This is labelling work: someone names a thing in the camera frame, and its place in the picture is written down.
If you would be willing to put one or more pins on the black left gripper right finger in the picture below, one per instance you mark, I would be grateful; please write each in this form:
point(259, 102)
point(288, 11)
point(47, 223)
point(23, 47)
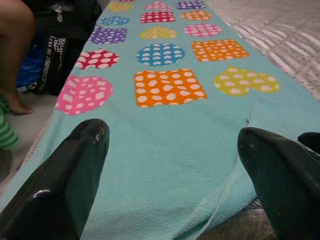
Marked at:
point(287, 195)

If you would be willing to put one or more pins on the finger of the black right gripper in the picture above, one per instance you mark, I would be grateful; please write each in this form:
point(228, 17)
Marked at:
point(311, 141)

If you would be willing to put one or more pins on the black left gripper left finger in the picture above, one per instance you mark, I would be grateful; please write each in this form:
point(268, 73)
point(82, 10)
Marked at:
point(55, 195)

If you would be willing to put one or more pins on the teal blanket with colourful shapes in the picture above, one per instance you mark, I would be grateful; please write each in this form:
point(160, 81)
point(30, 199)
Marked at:
point(170, 150)

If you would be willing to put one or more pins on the green striped cloth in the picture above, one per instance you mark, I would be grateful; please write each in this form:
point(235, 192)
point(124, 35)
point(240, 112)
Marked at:
point(7, 135)

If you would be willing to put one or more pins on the thick quilted dotted mattress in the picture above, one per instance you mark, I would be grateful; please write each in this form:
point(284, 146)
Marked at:
point(275, 30)

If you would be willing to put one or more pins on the blue bag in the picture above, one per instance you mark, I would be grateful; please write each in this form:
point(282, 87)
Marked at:
point(30, 67)

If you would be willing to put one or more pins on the bare lower leg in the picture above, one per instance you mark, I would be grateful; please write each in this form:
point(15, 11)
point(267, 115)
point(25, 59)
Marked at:
point(15, 37)

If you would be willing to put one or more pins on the black backpack with white print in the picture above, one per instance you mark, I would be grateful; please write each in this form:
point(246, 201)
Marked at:
point(62, 30)

